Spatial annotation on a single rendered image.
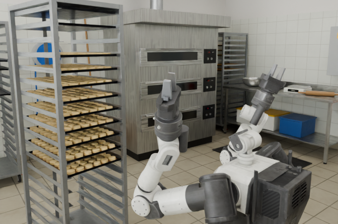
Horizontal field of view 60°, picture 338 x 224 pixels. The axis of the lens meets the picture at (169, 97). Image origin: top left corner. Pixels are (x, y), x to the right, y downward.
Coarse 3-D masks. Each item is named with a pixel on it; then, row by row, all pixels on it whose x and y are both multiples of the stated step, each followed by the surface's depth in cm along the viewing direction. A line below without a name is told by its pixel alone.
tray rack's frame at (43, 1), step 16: (32, 0) 171; (48, 0) 158; (64, 0) 161; (80, 0) 168; (16, 48) 203; (16, 64) 204; (16, 80) 205; (16, 96) 207; (80, 176) 252; (80, 208) 258
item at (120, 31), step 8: (120, 8) 189; (120, 16) 190; (120, 24) 190; (120, 32) 191; (120, 40) 192; (120, 48) 193; (120, 64) 195; (120, 72) 196; (120, 88) 198; (120, 104) 200; (120, 112) 201; (120, 128) 203; (120, 136) 204
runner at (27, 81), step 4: (20, 80) 207; (24, 80) 202; (28, 80) 197; (32, 80) 192; (32, 84) 193; (36, 84) 189; (40, 84) 185; (44, 84) 181; (48, 84) 177; (52, 84) 173; (52, 88) 174
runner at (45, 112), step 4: (24, 104) 207; (28, 108) 203; (32, 108) 198; (36, 108) 193; (40, 112) 190; (44, 112) 186; (48, 112) 182; (52, 112) 178; (52, 116) 178; (64, 120) 169
